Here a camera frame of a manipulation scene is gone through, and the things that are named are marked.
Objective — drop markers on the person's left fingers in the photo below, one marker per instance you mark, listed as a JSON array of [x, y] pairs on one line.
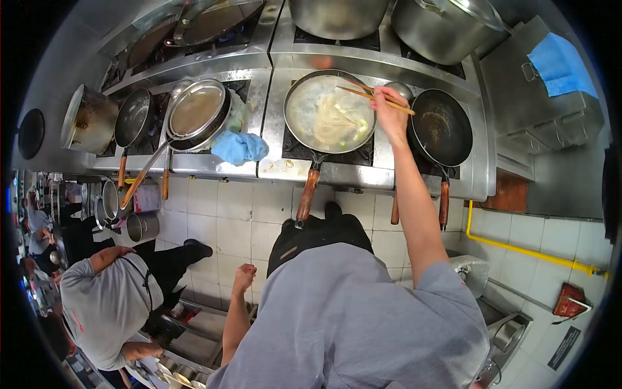
[[249, 270]]

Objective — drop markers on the crumpled blue cloth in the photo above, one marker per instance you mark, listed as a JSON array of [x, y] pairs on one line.
[[239, 147]]

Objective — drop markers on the brown wooden board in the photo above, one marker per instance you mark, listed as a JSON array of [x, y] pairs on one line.
[[508, 192]]

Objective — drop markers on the large steel pot with lid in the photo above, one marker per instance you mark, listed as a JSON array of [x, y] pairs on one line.
[[440, 31]]

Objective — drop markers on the steel sink unit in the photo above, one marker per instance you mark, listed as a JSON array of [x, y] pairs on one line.
[[505, 335]]

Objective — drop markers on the person's left hand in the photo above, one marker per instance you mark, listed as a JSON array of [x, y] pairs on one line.
[[244, 278]]

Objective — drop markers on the round black flat pan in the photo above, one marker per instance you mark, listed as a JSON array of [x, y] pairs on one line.
[[31, 133]]

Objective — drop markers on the yellow pipe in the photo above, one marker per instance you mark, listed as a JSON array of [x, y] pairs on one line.
[[515, 248]]

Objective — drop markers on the steel prep counter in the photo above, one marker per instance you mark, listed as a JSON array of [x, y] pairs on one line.
[[194, 335]]

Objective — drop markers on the steel cabinet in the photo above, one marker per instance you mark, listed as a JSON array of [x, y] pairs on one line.
[[529, 107]]

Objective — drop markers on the person's right hand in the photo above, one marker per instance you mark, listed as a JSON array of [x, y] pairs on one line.
[[392, 119]]

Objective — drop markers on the small black frying pan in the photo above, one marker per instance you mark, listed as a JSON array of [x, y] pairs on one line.
[[133, 116]]

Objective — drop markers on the steel pots on floor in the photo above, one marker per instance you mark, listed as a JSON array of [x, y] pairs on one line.
[[141, 226]]

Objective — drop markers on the person's right fingers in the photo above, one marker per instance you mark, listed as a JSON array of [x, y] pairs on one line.
[[380, 97]]

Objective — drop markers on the empty black frying pan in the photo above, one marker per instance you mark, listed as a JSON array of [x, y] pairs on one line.
[[440, 129]]

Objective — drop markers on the wooden chopstick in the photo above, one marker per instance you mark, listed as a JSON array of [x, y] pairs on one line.
[[360, 86], [354, 93]]

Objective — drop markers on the noodles with green vegetables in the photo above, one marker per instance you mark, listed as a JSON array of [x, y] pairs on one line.
[[333, 124]]

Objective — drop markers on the flat blue cloth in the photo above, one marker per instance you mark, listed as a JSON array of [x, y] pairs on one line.
[[561, 65]]

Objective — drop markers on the steel cooking range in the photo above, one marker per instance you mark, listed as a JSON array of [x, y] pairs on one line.
[[272, 58]]

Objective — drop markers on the tilted sooty steel pot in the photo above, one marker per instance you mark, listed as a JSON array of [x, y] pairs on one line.
[[92, 121]]

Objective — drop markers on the red dustpan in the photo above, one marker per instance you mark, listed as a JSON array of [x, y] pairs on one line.
[[569, 299]]

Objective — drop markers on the person's legs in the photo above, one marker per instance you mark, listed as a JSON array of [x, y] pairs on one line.
[[320, 233]]

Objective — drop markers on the person's body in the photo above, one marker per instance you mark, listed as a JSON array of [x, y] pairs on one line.
[[350, 326]]

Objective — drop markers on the large dark wok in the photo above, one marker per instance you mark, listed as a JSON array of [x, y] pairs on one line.
[[218, 22]]

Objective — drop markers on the large open steel pot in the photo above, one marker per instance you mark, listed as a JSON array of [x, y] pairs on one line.
[[337, 17]]

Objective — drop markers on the black pan under strainer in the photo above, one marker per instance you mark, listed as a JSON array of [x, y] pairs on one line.
[[221, 126]]

